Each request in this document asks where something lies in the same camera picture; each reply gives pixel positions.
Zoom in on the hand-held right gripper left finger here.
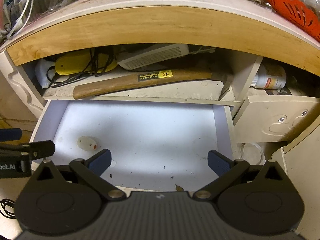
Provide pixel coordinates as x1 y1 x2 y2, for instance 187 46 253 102
31 149 125 202

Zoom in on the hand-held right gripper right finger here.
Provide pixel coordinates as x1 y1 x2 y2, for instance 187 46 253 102
194 149 289 201

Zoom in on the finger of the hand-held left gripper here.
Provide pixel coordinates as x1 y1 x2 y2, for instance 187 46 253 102
0 128 22 142
0 140 56 159

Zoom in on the small white red-tipped plastic piece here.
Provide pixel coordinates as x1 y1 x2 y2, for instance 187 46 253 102
77 136 97 152

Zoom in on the wide cream drawer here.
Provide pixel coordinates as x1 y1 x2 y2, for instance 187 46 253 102
29 99 235 193

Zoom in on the small cream drawer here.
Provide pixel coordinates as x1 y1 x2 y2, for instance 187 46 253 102
234 94 320 143

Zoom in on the white plastic bag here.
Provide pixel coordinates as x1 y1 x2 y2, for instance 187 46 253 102
35 59 57 89

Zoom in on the cream cabinet door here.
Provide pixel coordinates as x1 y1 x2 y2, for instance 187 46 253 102
271 127 320 240

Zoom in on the yellow plastic device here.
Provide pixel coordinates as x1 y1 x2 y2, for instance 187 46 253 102
54 49 119 76

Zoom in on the dark printed booklet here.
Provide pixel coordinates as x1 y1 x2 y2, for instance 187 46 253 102
265 86 293 96

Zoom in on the white pill bottle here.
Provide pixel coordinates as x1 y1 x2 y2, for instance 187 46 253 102
251 66 287 90

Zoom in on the white vented box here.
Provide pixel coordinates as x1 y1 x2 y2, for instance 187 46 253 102
117 43 189 71

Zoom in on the cream wooden cabinet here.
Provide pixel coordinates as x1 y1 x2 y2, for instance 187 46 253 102
0 0 320 198

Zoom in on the orange plastic basket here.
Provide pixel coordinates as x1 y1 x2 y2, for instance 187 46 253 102
260 0 320 42

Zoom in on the thin black cable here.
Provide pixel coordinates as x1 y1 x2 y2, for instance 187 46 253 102
0 198 16 218

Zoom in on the wooden handle hammer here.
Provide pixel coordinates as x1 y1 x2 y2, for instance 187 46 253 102
73 69 232 101

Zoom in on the black cable bundle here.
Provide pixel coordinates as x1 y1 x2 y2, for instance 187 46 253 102
46 47 116 88

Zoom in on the white cable bundle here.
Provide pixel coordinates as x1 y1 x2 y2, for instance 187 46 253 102
4 0 41 40

